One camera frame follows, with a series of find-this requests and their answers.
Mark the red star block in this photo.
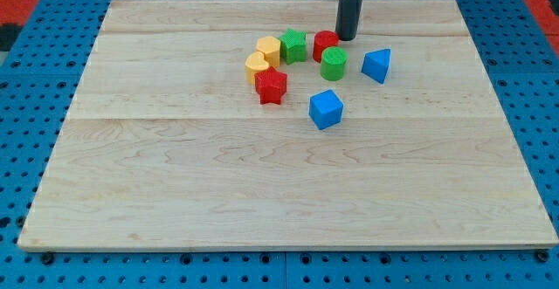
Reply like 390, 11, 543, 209
255, 66, 287, 105

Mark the red cylinder block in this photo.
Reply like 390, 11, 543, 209
313, 30, 339, 63

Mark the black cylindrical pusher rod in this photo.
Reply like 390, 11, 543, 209
335, 0, 362, 41

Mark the green cylinder block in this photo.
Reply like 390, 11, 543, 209
321, 46, 348, 81

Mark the yellow heart block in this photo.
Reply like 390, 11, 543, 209
245, 51, 270, 85

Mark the light wooden board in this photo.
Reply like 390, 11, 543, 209
18, 0, 558, 252

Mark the blue triangle block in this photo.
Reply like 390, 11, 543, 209
361, 48, 391, 84

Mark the yellow hexagon block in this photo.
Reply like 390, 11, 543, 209
256, 36, 281, 67

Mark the green star block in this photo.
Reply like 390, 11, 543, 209
279, 28, 307, 65

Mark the blue cube block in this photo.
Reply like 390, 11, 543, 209
309, 89, 344, 130

